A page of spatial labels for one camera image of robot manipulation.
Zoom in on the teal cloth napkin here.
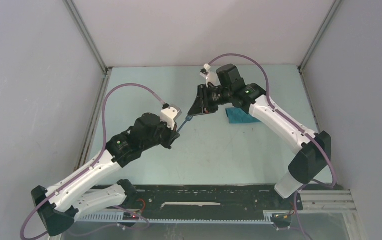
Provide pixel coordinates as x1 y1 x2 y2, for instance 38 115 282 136
225 107 260 124

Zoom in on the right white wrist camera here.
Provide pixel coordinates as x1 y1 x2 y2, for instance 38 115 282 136
199 63 218 87

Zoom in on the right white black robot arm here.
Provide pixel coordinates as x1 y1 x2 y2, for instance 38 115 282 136
187 64 331 209

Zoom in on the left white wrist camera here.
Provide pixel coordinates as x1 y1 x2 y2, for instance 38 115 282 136
159 103 182 131

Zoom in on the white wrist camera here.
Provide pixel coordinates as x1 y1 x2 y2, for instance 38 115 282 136
199 63 218 87
159 103 182 131

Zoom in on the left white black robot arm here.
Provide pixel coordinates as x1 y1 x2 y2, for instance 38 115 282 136
31 110 180 237

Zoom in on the white slotted cable duct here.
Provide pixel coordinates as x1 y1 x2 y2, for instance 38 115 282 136
78 211 294 225

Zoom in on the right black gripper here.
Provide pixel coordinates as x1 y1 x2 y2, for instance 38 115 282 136
188 84 232 116

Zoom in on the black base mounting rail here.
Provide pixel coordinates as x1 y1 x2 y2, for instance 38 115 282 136
121 184 303 222

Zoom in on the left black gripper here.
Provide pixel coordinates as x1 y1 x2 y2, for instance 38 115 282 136
141 117 179 151

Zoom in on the aluminium frame extrusion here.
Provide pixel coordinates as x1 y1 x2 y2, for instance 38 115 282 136
300 190 357 214

